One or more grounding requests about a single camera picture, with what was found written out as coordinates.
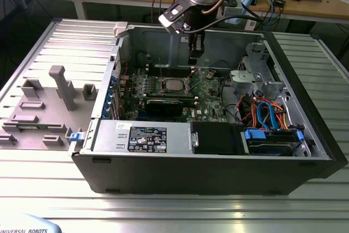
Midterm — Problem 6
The silver CPU with green edge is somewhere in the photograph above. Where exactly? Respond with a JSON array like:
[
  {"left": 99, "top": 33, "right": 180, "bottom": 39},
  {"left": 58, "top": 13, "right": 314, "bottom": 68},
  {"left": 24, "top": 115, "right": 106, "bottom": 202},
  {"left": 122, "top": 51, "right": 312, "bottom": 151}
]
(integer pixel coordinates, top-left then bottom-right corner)
[{"left": 164, "top": 79, "right": 183, "bottom": 92}]

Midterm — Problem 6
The grey parts rack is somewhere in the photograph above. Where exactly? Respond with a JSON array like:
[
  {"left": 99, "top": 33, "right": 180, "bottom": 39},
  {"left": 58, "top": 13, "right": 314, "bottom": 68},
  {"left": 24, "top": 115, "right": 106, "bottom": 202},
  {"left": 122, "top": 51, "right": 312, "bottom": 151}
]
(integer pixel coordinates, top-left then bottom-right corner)
[{"left": 0, "top": 65, "right": 99, "bottom": 151}]

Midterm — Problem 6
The black and grey PC case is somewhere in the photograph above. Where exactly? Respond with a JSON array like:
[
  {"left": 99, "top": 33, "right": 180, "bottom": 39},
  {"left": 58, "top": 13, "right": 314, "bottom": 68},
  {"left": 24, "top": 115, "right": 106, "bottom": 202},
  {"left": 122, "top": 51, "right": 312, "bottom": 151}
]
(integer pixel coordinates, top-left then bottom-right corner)
[{"left": 67, "top": 22, "right": 349, "bottom": 196}]

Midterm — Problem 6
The silver metal disk bay cage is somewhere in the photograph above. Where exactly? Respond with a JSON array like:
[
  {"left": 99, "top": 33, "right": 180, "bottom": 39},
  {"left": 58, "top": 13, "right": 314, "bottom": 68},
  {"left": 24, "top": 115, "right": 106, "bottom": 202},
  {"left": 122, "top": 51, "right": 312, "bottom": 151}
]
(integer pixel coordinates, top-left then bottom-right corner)
[{"left": 229, "top": 42, "right": 290, "bottom": 103}]

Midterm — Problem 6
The black graphics card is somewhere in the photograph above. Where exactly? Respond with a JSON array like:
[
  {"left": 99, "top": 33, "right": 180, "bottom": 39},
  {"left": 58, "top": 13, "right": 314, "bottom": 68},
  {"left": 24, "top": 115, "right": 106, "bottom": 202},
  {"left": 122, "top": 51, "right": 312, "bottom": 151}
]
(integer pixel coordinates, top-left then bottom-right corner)
[{"left": 146, "top": 98, "right": 184, "bottom": 117}]

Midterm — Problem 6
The beige plastic case latch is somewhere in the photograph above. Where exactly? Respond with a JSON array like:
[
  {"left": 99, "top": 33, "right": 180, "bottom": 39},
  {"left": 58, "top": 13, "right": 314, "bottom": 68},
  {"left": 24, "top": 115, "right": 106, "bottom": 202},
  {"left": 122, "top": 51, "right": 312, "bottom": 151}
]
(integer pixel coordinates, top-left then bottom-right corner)
[{"left": 113, "top": 22, "right": 129, "bottom": 39}]

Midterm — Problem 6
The metal socket cover frame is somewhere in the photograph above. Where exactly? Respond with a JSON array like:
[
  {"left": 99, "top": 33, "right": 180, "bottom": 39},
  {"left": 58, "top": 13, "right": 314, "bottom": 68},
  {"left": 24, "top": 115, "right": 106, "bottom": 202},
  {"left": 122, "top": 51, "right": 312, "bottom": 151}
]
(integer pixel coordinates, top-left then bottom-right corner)
[{"left": 186, "top": 68, "right": 205, "bottom": 89}]

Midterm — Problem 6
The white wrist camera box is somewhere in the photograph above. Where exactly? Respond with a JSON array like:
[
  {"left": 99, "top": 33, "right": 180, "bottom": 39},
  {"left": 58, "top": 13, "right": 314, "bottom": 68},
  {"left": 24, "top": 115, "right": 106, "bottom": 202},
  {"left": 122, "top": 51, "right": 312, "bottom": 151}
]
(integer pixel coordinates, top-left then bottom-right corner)
[{"left": 159, "top": 0, "right": 189, "bottom": 35}]

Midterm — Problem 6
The red wire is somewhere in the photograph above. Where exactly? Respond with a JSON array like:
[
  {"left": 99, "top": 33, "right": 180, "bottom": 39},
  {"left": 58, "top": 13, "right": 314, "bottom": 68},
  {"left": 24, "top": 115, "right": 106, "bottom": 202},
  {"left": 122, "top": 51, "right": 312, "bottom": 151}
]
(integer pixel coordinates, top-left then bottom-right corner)
[{"left": 236, "top": 94, "right": 256, "bottom": 124}]

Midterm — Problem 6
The black RAM slot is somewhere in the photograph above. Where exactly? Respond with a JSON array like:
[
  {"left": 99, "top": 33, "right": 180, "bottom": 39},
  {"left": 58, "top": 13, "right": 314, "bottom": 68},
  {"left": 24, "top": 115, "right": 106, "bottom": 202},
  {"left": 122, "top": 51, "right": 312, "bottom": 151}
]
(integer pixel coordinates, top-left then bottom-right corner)
[
  {"left": 130, "top": 95, "right": 199, "bottom": 101},
  {"left": 148, "top": 73, "right": 195, "bottom": 77},
  {"left": 130, "top": 93, "right": 199, "bottom": 98},
  {"left": 148, "top": 68, "right": 195, "bottom": 72},
  {"left": 148, "top": 70, "right": 195, "bottom": 75},
  {"left": 148, "top": 65, "right": 195, "bottom": 69}
]

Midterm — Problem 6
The green RAM stick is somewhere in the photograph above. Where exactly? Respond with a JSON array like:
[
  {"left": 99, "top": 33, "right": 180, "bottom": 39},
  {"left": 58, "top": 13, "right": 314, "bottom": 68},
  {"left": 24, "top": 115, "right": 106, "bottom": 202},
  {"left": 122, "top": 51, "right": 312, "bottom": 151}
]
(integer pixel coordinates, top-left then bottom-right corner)
[{"left": 15, "top": 124, "right": 54, "bottom": 131}]

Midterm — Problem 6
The grey power supply unit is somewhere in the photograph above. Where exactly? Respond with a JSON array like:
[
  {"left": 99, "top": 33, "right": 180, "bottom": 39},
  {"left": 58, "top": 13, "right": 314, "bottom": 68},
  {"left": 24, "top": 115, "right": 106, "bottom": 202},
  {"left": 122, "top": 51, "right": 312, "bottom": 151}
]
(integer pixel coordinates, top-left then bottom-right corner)
[{"left": 92, "top": 120, "right": 191, "bottom": 154}]

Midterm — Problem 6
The orange wire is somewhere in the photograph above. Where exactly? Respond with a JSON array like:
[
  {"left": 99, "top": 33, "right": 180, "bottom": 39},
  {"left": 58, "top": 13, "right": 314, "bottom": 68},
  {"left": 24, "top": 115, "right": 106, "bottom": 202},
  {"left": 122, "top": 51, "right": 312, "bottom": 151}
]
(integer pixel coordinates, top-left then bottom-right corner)
[{"left": 250, "top": 95, "right": 287, "bottom": 130}]

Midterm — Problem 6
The green motherboard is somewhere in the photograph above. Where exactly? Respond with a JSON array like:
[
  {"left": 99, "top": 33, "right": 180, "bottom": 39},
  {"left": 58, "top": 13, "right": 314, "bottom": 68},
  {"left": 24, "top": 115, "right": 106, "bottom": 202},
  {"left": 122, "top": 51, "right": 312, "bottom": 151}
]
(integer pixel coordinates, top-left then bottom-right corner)
[{"left": 119, "top": 65, "right": 232, "bottom": 124}]

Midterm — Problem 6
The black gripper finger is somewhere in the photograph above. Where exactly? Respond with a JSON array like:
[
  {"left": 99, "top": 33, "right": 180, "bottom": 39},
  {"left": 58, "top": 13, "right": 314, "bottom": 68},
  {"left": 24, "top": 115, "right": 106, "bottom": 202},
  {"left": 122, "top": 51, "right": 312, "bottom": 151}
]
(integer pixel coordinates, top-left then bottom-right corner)
[{"left": 188, "top": 34, "right": 206, "bottom": 66}]

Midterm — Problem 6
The hard disk in blue carrier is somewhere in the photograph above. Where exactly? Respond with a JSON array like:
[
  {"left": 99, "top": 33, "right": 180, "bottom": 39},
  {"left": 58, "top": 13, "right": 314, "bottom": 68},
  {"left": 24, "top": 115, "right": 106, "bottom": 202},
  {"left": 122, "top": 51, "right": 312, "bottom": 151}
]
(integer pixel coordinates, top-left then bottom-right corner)
[{"left": 244, "top": 128, "right": 305, "bottom": 157}]

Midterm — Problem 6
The CPU socket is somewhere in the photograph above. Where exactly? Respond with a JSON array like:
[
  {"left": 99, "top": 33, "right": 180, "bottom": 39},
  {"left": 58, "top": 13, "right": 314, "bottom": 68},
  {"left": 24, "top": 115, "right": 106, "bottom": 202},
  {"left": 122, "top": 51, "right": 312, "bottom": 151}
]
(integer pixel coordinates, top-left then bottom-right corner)
[{"left": 160, "top": 77, "right": 193, "bottom": 94}]

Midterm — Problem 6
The blue wire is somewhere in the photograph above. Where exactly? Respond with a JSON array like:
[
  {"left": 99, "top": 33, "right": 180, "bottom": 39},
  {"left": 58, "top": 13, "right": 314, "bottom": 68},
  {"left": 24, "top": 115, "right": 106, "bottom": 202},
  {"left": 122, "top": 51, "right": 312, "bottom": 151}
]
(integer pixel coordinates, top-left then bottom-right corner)
[{"left": 257, "top": 101, "right": 281, "bottom": 132}]

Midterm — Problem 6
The black camera cable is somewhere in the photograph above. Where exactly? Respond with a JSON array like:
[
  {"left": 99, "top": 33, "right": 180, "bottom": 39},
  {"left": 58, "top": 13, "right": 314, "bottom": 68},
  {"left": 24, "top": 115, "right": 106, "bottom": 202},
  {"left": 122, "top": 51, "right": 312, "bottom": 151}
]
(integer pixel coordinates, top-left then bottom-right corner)
[{"left": 187, "top": 14, "right": 260, "bottom": 33}]

